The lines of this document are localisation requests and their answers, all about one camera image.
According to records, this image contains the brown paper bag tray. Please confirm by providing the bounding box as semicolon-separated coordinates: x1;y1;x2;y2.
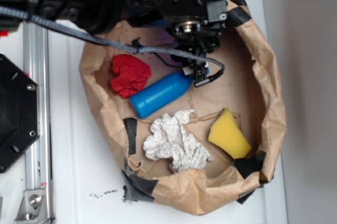
80;0;286;216

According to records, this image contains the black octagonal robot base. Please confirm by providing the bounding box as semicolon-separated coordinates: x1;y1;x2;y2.
1;54;39;174

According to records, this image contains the aluminium extrusion rail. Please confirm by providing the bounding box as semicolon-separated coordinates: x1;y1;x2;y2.
14;23;55;223

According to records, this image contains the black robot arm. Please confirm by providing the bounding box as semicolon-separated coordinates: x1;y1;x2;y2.
1;0;229;50

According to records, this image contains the grey braided cable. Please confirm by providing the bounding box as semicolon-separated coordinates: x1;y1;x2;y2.
0;5;226;88

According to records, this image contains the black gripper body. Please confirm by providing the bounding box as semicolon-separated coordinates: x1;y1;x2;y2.
123;0;229;54

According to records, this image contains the crumpled red paper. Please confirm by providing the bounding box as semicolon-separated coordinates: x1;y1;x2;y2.
110;54;152;98

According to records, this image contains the metal corner bracket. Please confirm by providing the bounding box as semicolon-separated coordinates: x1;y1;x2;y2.
14;189;49;223

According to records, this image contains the blue plastic bottle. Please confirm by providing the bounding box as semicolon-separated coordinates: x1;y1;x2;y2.
130;72;193;118

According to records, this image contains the yellow sponge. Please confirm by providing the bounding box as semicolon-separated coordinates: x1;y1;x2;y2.
208;108;252;159

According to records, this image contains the crumpled white paper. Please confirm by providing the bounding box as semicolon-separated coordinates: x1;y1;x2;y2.
143;109;215;173

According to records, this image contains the white plastic lid board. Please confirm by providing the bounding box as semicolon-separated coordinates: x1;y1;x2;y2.
47;0;289;224

